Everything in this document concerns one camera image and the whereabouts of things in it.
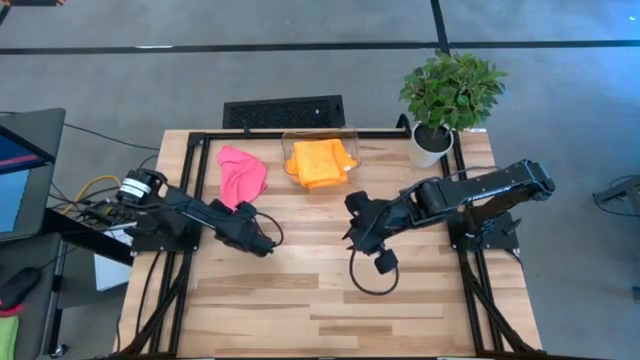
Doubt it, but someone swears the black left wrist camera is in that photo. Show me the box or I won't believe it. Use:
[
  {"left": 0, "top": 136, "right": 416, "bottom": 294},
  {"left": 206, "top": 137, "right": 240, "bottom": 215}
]
[{"left": 249, "top": 230, "right": 277, "bottom": 259}]

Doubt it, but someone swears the black camera cable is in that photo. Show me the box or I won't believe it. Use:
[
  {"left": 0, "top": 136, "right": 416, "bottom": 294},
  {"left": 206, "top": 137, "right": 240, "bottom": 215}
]
[
  {"left": 254, "top": 211, "right": 285, "bottom": 250},
  {"left": 348, "top": 248, "right": 401, "bottom": 297}
]

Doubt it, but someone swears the grey computer monitor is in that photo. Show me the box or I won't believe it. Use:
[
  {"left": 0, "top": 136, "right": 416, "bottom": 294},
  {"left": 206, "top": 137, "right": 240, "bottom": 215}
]
[{"left": 0, "top": 107, "right": 67, "bottom": 244}]

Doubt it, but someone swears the black computer mouse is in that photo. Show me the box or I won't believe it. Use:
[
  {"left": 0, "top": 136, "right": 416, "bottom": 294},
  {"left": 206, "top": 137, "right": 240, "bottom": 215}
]
[{"left": 0, "top": 267, "right": 42, "bottom": 312}]

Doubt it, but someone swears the black desk edge bar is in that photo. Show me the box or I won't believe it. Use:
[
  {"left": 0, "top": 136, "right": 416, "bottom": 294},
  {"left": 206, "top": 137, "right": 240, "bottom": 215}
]
[{"left": 42, "top": 207, "right": 135, "bottom": 267}]

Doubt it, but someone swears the white paper sheet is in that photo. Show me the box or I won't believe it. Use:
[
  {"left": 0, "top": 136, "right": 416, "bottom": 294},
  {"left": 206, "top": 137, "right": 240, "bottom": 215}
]
[{"left": 93, "top": 222, "right": 135, "bottom": 293}]

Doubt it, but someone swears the yellow cable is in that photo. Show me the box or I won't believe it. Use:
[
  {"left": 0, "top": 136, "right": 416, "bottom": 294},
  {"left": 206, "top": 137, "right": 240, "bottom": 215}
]
[{"left": 62, "top": 174, "right": 123, "bottom": 216}]

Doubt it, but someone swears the black metal stand base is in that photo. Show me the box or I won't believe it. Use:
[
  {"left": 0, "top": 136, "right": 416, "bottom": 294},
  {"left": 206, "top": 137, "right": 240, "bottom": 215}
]
[{"left": 592, "top": 173, "right": 640, "bottom": 219}]

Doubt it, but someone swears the orange microfiber towel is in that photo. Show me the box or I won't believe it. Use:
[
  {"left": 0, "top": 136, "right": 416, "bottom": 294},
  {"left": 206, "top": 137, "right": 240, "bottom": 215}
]
[
  {"left": 284, "top": 152, "right": 350, "bottom": 190},
  {"left": 292, "top": 138, "right": 359, "bottom": 185}
]

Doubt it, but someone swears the pink microfiber towel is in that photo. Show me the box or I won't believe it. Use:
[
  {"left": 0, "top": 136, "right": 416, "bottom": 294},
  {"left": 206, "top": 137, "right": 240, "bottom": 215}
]
[{"left": 215, "top": 145, "right": 269, "bottom": 212}]

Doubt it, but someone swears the black left camera cable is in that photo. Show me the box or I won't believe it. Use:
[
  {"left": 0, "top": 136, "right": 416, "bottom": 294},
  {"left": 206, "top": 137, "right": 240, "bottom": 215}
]
[{"left": 254, "top": 211, "right": 285, "bottom": 250}]

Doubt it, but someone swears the black perforated floor box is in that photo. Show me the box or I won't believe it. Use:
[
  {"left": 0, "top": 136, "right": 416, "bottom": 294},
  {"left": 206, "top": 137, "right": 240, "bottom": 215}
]
[{"left": 222, "top": 94, "right": 346, "bottom": 130}]

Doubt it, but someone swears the green plant in white pot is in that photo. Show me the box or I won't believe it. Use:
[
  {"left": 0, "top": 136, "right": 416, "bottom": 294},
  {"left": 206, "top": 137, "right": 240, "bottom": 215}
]
[{"left": 398, "top": 48, "right": 510, "bottom": 169}]

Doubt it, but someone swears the black cable bundle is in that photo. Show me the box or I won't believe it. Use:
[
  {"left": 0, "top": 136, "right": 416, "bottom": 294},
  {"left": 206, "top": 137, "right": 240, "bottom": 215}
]
[{"left": 49, "top": 184, "right": 131, "bottom": 226}]

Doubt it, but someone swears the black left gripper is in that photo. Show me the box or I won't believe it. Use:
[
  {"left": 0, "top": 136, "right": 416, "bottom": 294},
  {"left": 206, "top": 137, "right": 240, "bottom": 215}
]
[{"left": 208, "top": 198, "right": 267, "bottom": 257}]

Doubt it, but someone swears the black right camera cable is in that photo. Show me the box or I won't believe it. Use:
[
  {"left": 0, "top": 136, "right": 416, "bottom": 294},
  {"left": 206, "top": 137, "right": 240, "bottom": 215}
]
[{"left": 348, "top": 248, "right": 401, "bottom": 297}]

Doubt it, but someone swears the clear plastic bin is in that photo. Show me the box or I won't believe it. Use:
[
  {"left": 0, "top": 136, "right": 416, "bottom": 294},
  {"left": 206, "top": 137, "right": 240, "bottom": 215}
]
[{"left": 280, "top": 124, "right": 363, "bottom": 186}]

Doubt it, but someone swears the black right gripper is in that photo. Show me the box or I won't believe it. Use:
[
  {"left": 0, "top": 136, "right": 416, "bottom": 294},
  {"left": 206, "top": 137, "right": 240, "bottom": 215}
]
[{"left": 343, "top": 184, "right": 426, "bottom": 276}]

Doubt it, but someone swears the black floor cable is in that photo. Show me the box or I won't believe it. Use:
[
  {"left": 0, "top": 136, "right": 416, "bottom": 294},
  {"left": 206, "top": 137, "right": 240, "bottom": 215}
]
[{"left": 63, "top": 122, "right": 161, "bottom": 152}]

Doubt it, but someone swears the green cloth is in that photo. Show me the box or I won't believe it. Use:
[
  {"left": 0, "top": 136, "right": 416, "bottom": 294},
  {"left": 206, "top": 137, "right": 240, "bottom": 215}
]
[{"left": 0, "top": 314, "right": 21, "bottom": 360}]

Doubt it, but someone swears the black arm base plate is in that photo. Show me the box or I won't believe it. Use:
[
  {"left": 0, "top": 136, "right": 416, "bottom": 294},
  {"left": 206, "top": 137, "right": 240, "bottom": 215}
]
[
  {"left": 446, "top": 212, "right": 522, "bottom": 252},
  {"left": 129, "top": 213, "right": 202, "bottom": 254}
]

